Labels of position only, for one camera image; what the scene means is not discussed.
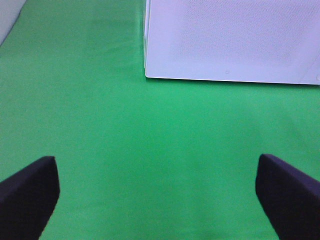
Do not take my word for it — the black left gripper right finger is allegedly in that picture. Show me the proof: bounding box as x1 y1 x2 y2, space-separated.
255 154 320 240

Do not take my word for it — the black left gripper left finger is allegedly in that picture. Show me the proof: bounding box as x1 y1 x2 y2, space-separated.
0 156 60 240

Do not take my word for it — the white microwave door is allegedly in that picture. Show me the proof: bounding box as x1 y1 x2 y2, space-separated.
143 0 320 84

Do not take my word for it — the green table cloth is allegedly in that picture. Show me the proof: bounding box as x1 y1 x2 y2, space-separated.
0 0 320 240

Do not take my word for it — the white microwave oven body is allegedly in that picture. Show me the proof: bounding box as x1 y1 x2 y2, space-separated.
299 54 320 86

